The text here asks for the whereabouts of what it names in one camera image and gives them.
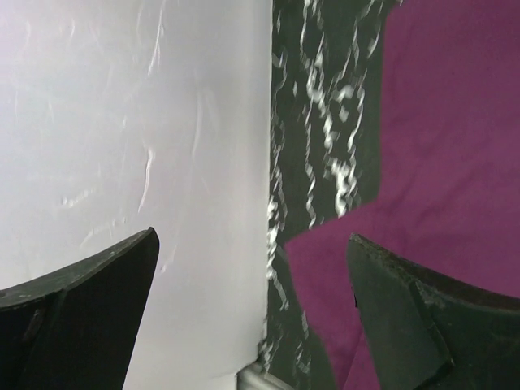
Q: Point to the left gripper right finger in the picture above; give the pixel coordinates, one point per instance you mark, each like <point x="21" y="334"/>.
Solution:
<point x="426" y="330"/>

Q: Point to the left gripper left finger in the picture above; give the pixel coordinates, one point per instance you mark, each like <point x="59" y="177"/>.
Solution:
<point x="75" y="328"/>

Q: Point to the purple cloth wrap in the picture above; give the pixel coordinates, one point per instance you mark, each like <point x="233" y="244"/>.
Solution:
<point x="449" y="192"/>

